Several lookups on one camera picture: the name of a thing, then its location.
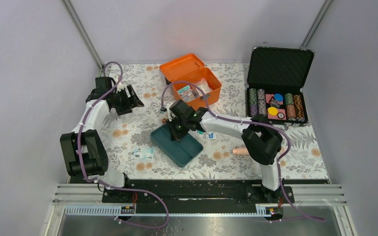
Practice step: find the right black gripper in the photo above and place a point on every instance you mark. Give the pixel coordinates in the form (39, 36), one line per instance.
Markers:
(175, 134)

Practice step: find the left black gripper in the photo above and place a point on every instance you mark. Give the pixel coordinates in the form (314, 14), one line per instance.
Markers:
(130, 102)

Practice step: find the clear bag with small items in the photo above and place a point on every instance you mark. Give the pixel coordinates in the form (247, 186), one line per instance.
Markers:
(186, 93)

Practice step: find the blue white wipe packet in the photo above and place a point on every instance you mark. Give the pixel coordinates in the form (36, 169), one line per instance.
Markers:
(210, 135)

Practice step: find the teal divided tray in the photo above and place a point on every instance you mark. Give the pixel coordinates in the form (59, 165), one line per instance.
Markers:
(181, 152)

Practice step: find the gloves packet clear bag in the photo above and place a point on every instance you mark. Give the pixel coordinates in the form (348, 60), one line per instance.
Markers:
(203, 86)

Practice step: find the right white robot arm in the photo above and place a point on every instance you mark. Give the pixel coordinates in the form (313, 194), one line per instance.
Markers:
(262, 140)

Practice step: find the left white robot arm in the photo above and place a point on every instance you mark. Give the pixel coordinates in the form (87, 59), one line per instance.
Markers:
(83, 151)

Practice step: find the orange plastic medicine box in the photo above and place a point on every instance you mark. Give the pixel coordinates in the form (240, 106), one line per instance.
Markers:
(187, 70)

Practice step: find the white teal dressing packet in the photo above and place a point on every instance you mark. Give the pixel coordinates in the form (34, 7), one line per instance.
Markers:
(145, 153)

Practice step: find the black foam-lined case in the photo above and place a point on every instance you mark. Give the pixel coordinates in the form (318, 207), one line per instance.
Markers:
(275, 82)

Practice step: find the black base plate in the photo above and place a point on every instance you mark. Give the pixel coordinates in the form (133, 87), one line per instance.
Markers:
(201, 196)

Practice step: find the slotted cable duct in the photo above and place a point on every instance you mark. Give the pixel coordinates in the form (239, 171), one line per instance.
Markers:
(101, 210)

